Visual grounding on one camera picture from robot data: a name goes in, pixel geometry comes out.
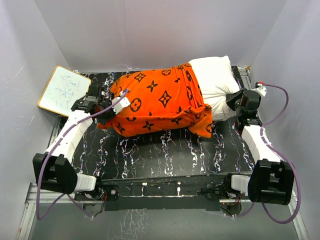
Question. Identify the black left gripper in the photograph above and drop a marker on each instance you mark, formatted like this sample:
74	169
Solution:
103	120

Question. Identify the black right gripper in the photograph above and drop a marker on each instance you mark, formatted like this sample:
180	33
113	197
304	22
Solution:
232	97

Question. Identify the white pillow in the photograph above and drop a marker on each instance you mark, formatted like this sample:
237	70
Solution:
215	78

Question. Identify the orange patterned plush pillowcase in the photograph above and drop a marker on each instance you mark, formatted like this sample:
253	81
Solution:
161	99

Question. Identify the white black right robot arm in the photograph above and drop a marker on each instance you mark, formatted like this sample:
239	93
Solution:
272	178

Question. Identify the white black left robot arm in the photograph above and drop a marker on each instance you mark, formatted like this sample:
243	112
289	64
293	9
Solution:
53	169

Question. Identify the small white dry-erase board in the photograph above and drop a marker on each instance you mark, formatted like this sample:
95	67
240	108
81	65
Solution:
62	90

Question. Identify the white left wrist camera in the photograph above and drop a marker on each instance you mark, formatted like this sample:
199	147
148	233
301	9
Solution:
120	102

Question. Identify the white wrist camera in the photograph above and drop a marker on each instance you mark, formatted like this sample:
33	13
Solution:
260	88
120	102

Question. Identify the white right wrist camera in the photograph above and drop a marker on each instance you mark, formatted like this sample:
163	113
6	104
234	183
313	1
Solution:
260	88

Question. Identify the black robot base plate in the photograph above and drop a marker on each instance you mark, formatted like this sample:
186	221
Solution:
202	191

